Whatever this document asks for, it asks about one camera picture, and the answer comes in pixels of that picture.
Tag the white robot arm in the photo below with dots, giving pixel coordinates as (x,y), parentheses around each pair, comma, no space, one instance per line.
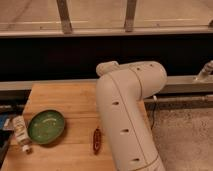
(118,90)

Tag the red pocket knife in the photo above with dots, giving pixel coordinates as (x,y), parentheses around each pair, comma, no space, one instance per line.
(97,140)

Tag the green bowl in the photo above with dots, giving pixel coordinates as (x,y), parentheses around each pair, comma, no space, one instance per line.
(46,126)

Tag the white tube with cap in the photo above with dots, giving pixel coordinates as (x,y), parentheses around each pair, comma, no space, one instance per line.
(21,134)

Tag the left metal railing post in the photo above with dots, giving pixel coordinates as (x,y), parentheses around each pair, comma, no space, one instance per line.
(64,16)

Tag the metal railing post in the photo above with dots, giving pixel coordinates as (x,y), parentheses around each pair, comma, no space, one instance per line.
(130,15)
(64,16)

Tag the right metal railing post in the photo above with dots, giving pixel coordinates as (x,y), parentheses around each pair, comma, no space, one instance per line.
(130,15)

